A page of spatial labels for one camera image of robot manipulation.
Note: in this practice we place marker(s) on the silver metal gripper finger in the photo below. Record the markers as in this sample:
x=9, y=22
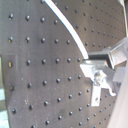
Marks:
x=105, y=69

